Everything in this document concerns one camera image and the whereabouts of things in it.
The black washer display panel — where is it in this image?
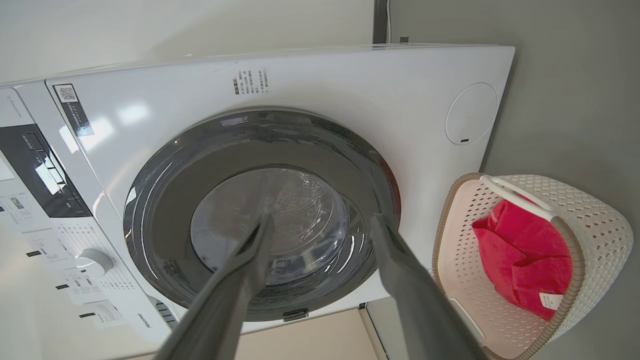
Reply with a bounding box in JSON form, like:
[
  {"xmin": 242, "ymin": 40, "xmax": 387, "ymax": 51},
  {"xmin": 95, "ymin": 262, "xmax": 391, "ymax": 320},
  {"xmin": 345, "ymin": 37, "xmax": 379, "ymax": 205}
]
[{"xmin": 0, "ymin": 124, "xmax": 92, "ymax": 218}]

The round white filter cover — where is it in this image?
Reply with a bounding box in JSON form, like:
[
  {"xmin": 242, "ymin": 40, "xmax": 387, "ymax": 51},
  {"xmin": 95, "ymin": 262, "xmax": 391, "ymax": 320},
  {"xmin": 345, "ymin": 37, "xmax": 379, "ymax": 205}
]
[{"xmin": 445, "ymin": 82, "xmax": 499, "ymax": 146}]

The red garment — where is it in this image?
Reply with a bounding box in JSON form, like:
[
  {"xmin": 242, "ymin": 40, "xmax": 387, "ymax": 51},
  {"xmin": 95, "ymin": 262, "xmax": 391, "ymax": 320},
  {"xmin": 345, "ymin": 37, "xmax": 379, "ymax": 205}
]
[{"xmin": 472, "ymin": 196, "xmax": 574, "ymax": 321}]

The white perforated laundry basket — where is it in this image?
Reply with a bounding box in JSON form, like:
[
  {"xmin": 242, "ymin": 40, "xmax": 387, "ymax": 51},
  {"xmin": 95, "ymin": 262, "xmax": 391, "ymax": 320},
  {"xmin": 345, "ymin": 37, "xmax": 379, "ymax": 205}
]
[{"xmin": 432, "ymin": 172, "xmax": 634, "ymax": 360}]

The small black text sticker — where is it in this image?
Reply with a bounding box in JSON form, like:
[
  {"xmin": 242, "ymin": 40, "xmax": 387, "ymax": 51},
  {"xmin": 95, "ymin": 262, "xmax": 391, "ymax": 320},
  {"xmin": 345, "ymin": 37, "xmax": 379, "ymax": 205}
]
[{"xmin": 232, "ymin": 67, "xmax": 271, "ymax": 98}]

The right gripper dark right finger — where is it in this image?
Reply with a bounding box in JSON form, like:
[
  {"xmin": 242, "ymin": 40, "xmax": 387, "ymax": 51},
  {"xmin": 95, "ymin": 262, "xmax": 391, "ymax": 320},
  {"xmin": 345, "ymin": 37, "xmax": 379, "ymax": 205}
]
[{"xmin": 370, "ymin": 213, "xmax": 488, "ymax": 360}]

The round black washer door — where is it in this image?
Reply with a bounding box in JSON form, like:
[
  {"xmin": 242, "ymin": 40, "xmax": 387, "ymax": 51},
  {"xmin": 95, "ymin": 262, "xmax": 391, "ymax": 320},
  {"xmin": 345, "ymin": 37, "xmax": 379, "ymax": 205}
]
[{"xmin": 123, "ymin": 110, "xmax": 402, "ymax": 322}]

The white washer control knob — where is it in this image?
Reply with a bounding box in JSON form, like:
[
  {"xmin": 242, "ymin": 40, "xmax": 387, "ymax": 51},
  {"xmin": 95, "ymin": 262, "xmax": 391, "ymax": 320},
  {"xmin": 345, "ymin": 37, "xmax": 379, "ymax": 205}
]
[{"xmin": 75, "ymin": 248, "xmax": 115, "ymax": 278}]

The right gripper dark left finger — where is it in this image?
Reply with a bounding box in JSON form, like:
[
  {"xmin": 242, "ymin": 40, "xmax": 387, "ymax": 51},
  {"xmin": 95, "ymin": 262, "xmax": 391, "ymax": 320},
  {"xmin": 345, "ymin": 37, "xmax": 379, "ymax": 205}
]
[{"xmin": 154, "ymin": 215, "xmax": 276, "ymax": 360}]

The white front-load washing machine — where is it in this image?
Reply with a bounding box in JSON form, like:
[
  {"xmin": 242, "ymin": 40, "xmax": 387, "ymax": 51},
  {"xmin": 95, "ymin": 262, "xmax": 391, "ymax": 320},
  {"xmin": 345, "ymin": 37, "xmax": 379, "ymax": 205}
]
[{"xmin": 0, "ymin": 44, "xmax": 516, "ymax": 360}]

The white garment tag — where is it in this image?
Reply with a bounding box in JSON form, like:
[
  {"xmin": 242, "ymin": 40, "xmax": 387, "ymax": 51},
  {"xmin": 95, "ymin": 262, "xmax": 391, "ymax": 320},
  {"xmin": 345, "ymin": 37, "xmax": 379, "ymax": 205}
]
[{"xmin": 538, "ymin": 292, "xmax": 565, "ymax": 311}]

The black QR code sticker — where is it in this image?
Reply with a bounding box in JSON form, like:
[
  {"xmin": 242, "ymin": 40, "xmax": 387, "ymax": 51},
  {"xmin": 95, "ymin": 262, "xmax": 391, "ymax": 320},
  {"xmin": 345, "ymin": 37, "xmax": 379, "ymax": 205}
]
[{"xmin": 53, "ymin": 83, "xmax": 95, "ymax": 137}]

